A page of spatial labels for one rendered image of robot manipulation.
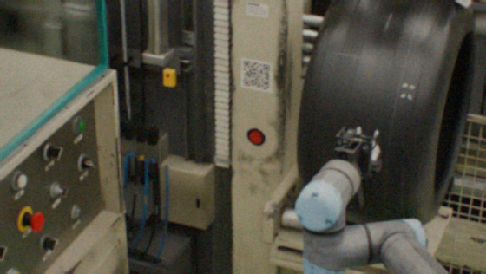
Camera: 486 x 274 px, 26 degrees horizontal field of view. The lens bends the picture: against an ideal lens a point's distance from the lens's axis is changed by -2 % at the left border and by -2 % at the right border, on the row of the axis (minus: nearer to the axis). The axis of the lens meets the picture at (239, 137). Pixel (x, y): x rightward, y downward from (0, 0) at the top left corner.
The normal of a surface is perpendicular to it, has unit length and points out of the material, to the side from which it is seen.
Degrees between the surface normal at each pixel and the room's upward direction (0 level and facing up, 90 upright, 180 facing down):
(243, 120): 90
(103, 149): 90
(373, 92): 58
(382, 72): 49
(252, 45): 90
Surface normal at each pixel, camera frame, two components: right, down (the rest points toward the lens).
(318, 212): -0.38, 0.36
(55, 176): 0.92, 0.19
